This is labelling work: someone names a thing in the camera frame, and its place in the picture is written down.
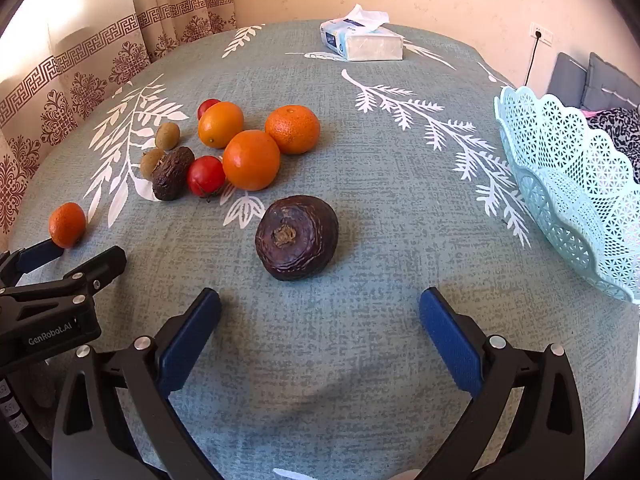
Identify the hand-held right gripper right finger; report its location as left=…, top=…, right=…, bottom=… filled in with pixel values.
left=419, top=287, right=586, bottom=480

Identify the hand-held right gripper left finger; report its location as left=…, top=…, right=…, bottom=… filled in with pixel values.
left=51, top=287, right=222, bottom=480

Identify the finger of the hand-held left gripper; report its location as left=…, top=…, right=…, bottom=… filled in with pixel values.
left=0, top=238, right=65, bottom=287
left=0, top=246, right=127, bottom=308

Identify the small tangerine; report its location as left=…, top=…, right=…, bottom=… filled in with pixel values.
left=49, top=202, right=87, bottom=249

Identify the brown kiwi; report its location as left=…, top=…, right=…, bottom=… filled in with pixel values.
left=140, top=148, right=166, bottom=180
left=154, top=122, right=181, bottom=151

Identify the small dark avocado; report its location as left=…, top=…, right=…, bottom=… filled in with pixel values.
left=151, top=146, right=196, bottom=202

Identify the large dark avocado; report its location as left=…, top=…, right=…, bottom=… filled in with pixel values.
left=255, top=195, right=340, bottom=282

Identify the smooth orange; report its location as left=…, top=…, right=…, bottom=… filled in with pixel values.
left=222, top=130, right=281, bottom=192
left=198, top=101, right=245, bottom=150

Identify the light blue plastic basket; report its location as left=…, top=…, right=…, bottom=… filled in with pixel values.
left=494, top=86, right=640, bottom=305

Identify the bumpy mandarin orange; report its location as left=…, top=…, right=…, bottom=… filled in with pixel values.
left=264, top=105, right=321, bottom=155

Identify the leaf print grey tablecloth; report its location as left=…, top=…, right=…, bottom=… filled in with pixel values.
left=10, top=20, right=640, bottom=480

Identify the beige patterned curtain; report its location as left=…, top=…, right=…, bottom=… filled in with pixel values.
left=0, top=0, right=237, bottom=238

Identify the leopard print blanket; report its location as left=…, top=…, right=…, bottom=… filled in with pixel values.
left=585, top=106, right=640, bottom=183

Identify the blue grey cushion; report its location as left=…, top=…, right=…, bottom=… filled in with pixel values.
left=582, top=52, right=640, bottom=111

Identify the tissue pack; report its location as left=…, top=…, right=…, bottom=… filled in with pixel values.
left=320, top=4, right=404, bottom=62

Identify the black power cable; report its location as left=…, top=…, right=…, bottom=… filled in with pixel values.
left=522, top=35, right=542, bottom=86

